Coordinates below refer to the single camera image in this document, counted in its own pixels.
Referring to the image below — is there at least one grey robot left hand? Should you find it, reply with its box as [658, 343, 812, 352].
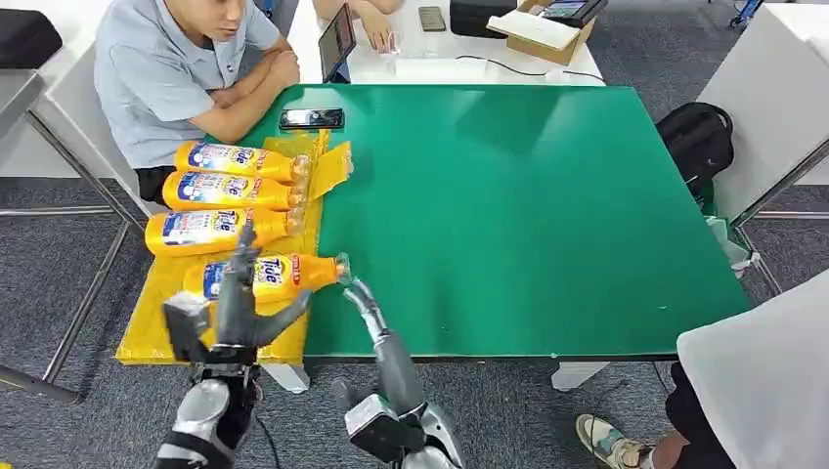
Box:
[213, 223, 314, 351]

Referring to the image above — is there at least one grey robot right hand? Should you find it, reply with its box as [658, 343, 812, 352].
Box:
[331, 279, 429, 415]

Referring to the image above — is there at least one orange drink bottle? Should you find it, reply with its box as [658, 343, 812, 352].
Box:
[173, 140, 314, 185]
[161, 169, 307, 213]
[183, 252, 352, 306]
[144, 206, 306, 258]

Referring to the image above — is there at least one white table leg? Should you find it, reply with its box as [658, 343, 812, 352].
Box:
[262, 363, 311, 395]
[550, 361, 611, 393]

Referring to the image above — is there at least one yellow sheet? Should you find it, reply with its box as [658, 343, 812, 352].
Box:
[114, 129, 354, 367]

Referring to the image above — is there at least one green table mat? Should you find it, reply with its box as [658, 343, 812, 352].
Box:
[206, 84, 751, 361]

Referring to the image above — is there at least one black phone on mat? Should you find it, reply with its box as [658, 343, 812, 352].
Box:
[279, 107, 346, 131]

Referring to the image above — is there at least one seated person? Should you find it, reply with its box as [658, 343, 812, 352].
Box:
[93, 0, 302, 205]

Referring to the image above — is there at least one white table beside seated person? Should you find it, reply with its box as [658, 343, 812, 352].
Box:
[0, 0, 170, 218]

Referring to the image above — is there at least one black tablet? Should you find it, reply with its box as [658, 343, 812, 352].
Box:
[318, 3, 358, 84]

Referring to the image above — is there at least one person at white table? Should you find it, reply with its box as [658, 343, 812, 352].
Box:
[312, 0, 403, 55]

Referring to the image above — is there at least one white table with devices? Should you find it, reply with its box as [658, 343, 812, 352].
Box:
[286, 0, 607, 87]

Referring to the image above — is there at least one black seat cushion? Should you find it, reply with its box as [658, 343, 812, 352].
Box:
[0, 8, 65, 70]

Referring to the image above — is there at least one cardboard box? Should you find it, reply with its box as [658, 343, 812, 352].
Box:
[485, 0, 597, 67]

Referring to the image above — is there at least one grey phone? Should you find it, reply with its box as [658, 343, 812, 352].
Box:
[417, 5, 448, 33]

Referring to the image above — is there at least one pale green bag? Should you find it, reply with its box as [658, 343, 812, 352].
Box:
[704, 215, 761, 274]

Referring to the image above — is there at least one standing person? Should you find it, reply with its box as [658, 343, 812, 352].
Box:
[575, 268, 829, 469]

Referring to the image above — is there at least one black box device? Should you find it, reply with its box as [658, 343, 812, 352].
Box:
[449, 0, 519, 39]

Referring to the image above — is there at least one white sheet on cardboard box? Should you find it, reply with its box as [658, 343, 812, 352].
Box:
[485, 9, 580, 52]

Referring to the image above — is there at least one black backpack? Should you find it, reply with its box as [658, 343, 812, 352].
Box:
[655, 101, 736, 198]

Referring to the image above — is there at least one black handheld terminal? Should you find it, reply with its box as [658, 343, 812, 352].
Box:
[541, 0, 610, 29]

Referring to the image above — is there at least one white table with steel legs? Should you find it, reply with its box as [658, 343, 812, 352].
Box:
[696, 3, 829, 292]

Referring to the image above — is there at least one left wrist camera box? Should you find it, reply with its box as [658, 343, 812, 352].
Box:
[161, 291, 215, 363]

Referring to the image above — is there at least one steel frame table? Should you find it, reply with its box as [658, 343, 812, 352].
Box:
[0, 67, 147, 405]

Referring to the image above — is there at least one black cable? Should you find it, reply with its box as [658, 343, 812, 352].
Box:
[455, 55, 607, 84]

